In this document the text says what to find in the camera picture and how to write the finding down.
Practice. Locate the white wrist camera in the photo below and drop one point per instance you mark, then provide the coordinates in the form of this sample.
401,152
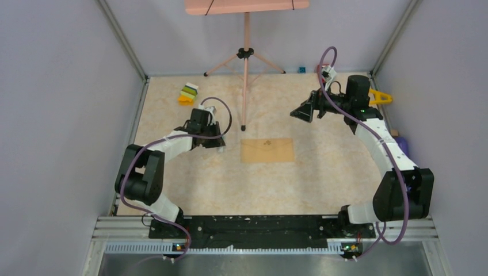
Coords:
212,112
328,74

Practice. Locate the pink tripod stand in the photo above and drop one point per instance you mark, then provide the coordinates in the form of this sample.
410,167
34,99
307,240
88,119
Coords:
244,54

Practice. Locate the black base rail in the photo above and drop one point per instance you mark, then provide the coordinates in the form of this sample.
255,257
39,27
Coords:
260,232

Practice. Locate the yellow triangle toy block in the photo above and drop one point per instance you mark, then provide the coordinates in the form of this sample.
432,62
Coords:
380,98

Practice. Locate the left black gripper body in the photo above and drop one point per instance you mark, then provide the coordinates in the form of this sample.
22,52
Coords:
210,130

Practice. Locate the stacked colourful toy blocks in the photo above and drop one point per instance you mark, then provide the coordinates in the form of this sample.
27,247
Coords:
188,94

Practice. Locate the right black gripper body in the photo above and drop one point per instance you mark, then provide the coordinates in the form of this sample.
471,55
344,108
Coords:
324,106

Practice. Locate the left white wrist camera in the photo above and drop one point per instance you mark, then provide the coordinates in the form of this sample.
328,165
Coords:
212,112

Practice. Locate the white toothed cable duct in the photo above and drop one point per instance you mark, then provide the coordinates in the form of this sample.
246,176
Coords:
168,248

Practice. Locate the purple toy bottle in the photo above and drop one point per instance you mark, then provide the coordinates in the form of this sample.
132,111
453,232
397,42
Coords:
403,144

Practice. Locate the pink board on tripod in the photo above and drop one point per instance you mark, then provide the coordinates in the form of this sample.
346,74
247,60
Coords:
209,7

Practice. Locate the brown kraft envelope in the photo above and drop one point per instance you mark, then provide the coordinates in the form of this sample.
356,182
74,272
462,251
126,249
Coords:
267,150

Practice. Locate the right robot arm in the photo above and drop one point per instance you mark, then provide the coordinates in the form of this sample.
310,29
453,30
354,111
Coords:
395,167

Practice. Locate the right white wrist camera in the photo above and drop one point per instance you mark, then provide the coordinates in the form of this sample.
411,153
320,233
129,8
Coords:
328,74

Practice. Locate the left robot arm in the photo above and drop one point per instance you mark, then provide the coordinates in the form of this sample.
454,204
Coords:
140,179

